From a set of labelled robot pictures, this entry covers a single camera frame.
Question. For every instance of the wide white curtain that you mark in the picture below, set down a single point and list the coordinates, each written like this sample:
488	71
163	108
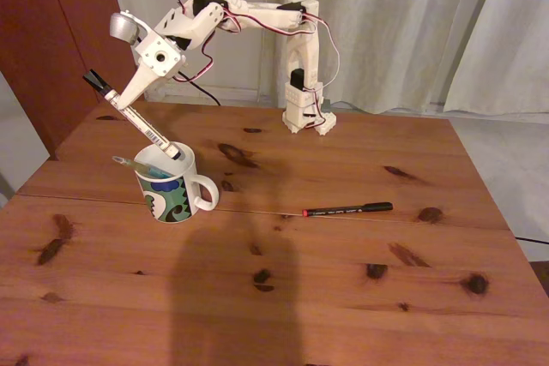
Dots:
407	23

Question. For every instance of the silver camera box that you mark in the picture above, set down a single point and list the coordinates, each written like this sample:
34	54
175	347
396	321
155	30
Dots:
123	27

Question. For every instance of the brown wooden door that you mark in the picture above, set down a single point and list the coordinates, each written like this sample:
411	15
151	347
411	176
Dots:
56	19

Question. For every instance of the black pen with red end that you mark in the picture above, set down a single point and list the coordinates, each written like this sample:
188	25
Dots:
347	210

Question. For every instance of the white mug with green pattern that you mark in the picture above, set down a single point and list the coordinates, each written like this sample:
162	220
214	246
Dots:
165	199

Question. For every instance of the narrow white curtain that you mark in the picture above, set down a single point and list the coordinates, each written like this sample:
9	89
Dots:
514	49

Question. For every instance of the green transparent pen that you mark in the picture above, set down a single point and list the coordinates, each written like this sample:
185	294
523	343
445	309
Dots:
141	166

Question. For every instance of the white marker with black cap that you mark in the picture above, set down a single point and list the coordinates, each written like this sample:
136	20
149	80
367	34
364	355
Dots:
141	121

